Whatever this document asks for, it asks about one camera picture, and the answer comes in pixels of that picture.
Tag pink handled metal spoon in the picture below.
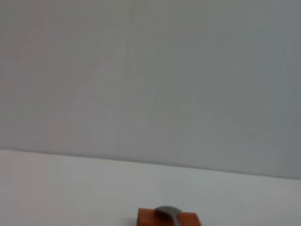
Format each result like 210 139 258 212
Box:
154 205 183 226

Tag dark brown wooden block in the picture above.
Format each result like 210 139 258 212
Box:
137 207 202 226

